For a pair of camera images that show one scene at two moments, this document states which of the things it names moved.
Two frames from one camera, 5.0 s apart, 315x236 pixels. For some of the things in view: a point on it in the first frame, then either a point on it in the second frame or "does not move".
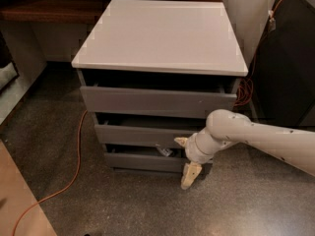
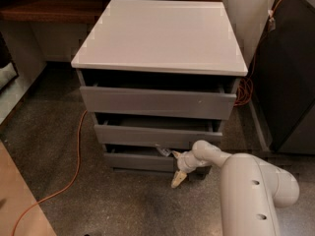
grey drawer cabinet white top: [154, 71] does not move
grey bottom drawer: [148, 158] does not move
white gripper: [193, 151] to [184, 163]
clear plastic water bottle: [164, 151] does not move
